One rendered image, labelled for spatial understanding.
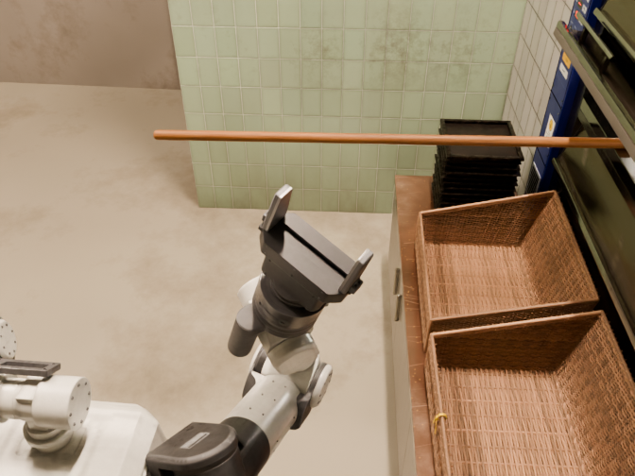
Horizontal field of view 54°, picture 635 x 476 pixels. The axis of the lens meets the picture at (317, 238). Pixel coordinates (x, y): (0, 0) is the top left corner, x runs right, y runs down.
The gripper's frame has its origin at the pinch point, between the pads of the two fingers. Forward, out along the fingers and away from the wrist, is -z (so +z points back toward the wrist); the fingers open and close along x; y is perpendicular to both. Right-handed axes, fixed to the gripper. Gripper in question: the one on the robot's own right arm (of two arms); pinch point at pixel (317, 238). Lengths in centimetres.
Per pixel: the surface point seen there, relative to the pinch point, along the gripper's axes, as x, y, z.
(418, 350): -26, 67, 120
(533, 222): -32, 137, 113
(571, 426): -71, 68, 100
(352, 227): 32, 161, 220
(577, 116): -20, 151, 76
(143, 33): 247, 216, 270
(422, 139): 12, 95, 72
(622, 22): -11, 142, 38
